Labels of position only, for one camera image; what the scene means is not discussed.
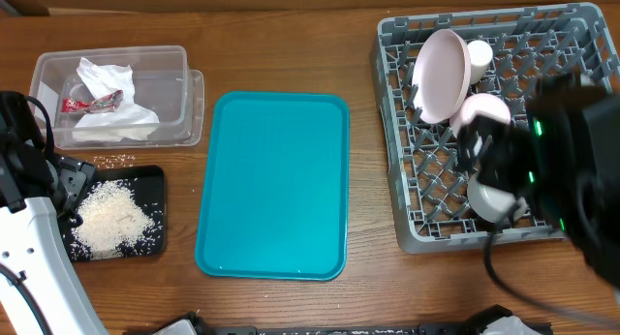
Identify pile of white rice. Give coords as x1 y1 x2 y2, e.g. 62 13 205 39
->
66 178 165 261

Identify grey bowl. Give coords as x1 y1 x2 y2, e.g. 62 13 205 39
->
467 175 528 224

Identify white napkin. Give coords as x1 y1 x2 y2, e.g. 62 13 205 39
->
72 57 160 142

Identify red snack wrapper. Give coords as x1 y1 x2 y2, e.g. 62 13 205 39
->
61 90 124 114

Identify pink plate with rice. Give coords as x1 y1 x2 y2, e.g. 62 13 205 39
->
412 29 471 124

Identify white cup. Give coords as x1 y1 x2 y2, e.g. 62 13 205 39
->
467 40 494 84

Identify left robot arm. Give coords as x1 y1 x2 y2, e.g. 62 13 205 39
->
1 91 106 334

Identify spilled rice grains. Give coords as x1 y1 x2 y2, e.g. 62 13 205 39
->
92 154 137 170

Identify black tray bin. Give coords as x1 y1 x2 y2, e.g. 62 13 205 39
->
63 166 166 255

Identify grey dish rack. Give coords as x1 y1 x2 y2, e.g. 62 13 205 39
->
370 3 619 254

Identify clear plastic bin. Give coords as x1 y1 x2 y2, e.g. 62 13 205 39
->
29 46 205 150

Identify teal plastic tray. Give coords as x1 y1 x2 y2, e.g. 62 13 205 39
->
195 91 350 281

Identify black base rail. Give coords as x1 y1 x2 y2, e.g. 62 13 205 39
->
124 305 553 335

